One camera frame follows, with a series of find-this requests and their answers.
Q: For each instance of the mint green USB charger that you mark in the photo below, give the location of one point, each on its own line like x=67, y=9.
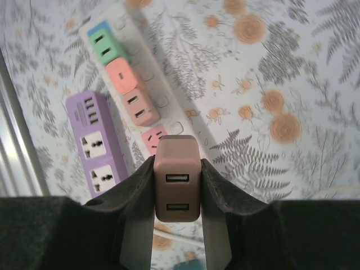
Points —
x=108, y=46

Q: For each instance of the teal USB charger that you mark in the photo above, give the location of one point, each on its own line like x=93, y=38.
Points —
x=97, y=28

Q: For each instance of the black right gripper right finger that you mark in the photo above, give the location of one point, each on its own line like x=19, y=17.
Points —
x=281, y=236

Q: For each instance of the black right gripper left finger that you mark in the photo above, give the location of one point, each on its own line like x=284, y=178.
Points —
x=70, y=236

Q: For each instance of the floral print table cover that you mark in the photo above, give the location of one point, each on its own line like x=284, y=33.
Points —
x=253, y=140

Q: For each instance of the teal triangular power strip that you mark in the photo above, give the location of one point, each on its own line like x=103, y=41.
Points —
x=188, y=265

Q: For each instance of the brown pink USB charger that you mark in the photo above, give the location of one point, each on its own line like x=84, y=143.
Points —
x=139, y=108
x=177, y=157

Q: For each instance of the aluminium front rail base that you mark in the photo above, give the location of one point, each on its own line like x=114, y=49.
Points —
x=17, y=126

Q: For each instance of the purple power strip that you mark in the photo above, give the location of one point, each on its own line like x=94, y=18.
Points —
x=84, y=126

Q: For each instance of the salmon orange USB charger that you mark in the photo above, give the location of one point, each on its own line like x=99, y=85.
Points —
x=121, y=76

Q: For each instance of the white multi-socket power strip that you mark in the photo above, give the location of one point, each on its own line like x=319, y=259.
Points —
x=171, y=84

